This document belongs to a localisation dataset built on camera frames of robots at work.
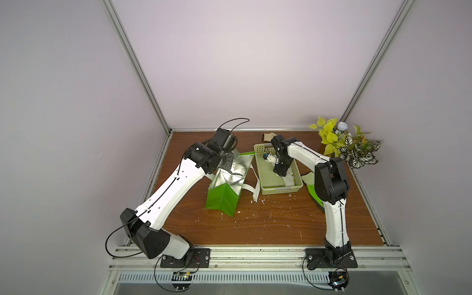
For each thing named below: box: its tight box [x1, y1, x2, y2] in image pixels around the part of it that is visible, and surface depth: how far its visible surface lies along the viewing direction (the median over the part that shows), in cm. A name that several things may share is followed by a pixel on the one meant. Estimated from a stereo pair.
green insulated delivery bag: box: [204, 148, 261, 218], surface depth 81 cm
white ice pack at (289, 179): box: [282, 172, 295, 187], surface depth 94 cm
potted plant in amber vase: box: [308, 116, 384, 170], surface depth 84 cm
